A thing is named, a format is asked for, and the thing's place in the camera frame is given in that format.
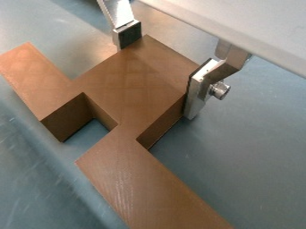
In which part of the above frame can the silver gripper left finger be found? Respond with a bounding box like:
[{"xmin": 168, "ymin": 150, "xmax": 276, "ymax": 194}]
[{"xmin": 97, "ymin": 0, "xmax": 142, "ymax": 49}]

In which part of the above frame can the brown T-shaped block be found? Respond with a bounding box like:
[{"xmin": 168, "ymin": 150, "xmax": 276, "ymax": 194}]
[{"xmin": 0, "ymin": 36, "xmax": 233, "ymax": 229}]

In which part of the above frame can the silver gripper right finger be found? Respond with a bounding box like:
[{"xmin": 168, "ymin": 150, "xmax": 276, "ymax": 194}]
[{"xmin": 184, "ymin": 39, "xmax": 253, "ymax": 120}]

